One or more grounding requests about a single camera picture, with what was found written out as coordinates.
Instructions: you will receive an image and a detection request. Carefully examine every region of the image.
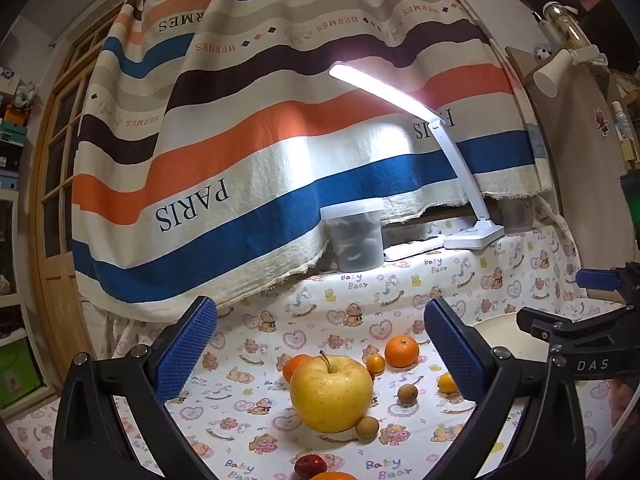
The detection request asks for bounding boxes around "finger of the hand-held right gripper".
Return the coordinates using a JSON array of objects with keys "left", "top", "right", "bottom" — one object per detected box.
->
[
  {"left": 575, "top": 262, "right": 640, "bottom": 295},
  {"left": 516, "top": 304, "right": 640, "bottom": 353}
]

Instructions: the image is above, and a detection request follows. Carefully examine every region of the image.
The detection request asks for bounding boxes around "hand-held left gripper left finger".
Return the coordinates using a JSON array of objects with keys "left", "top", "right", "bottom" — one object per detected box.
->
[{"left": 52, "top": 296, "right": 219, "bottom": 480}]

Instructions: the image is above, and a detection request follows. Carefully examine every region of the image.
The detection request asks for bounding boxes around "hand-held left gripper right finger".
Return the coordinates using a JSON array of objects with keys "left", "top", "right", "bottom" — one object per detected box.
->
[{"left": 424, "top": 298, "right": 586, "bottom": 480}]

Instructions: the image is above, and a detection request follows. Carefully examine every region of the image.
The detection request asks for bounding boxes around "cream round plate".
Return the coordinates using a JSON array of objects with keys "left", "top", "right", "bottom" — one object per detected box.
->
[{"left": 471, "top": 312, "right": 556, "bottom": 363}]

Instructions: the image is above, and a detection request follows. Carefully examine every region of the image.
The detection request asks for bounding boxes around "yellow apple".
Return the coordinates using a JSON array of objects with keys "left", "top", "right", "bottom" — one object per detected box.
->
[{"left": 290, "top": 351, "right": 375, "bottom": 434}]

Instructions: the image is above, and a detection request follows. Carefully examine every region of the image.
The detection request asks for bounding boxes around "bear print table cloth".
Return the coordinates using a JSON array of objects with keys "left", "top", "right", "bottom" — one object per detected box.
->
[{"left": 5, "top": 222, "right": 621, "bottom": 480}]

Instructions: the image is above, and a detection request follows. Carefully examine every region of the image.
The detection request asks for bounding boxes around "small clear plastic container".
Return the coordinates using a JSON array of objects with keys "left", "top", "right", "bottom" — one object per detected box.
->
[{"left": 500, "top": 197, "right": 535, "bottom": 235}]

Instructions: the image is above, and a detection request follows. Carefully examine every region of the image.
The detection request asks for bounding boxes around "white flat device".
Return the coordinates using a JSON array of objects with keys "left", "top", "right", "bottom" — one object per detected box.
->
[{"left": 382, "top": 236, "right": 446, "bottom": 262}]

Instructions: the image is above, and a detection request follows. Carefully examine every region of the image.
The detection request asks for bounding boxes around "wooden board with bear sticker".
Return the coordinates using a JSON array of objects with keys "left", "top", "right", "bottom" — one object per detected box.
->
[{"left": 504, "top": 45, "right": 631, "bottom": 291}]

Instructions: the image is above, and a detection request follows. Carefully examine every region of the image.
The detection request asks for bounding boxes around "white desk lamp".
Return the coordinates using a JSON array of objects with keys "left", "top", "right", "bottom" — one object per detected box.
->
[{"left": 328, "top": 61, "right": 505, "bottom": 251}]

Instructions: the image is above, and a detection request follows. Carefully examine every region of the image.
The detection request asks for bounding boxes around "clear lidded plastic container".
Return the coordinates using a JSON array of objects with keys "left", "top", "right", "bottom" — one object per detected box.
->
[{"left": 320, "top": 200, "right": 386, "bottom": 272}]

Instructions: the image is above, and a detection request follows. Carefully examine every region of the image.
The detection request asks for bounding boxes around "cluttered storage shelf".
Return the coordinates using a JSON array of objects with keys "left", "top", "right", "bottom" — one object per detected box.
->
[{"left": 0, "top": 62, "right": 43, "bottom": 418}]

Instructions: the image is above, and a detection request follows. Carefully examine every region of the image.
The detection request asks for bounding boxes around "wooden glass-pane door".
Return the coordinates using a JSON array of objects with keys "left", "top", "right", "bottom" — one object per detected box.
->
[{"left": 27, "top": 2, "right": 128, "bottom": 341}]

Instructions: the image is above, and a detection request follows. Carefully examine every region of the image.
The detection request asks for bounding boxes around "white paper cup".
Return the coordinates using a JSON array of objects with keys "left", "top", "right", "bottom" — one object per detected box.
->
[{"left": 532, "top": 50, "right": 572, "bottom": 98}]

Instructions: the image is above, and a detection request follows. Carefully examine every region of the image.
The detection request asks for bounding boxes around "striped blanket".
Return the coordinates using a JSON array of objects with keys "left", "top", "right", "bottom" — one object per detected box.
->
[{"left": 70, "top": 0, "right": 556, "bottom": 323}]

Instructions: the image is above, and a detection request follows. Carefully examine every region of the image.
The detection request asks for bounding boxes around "clear plastic bottle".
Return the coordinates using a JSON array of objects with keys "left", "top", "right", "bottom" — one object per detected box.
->
[{"left": 542, "top": 2, "right": 592, "bottom": 52}]

